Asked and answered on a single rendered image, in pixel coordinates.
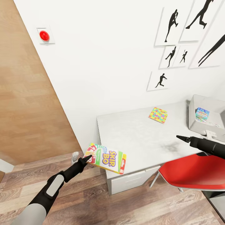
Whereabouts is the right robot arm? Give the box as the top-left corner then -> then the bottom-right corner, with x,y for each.
176,130 -> 225,159

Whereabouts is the board game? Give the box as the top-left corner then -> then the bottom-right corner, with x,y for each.
84,143 -> 127,175
195,107 -> 209,120
196,117 -> 222,128

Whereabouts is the jigsaw puzzle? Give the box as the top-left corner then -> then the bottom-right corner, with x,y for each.
149,107 -> 168,124

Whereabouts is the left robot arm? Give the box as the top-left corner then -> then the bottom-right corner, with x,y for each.
10,152 -> 92,225

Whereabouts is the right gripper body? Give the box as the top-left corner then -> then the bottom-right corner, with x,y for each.
190,136 -> 218,155

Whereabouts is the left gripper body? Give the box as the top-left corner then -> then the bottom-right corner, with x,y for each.
69,157 -> 86,177

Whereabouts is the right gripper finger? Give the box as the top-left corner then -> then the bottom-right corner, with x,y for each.
176,135 -> 192,143

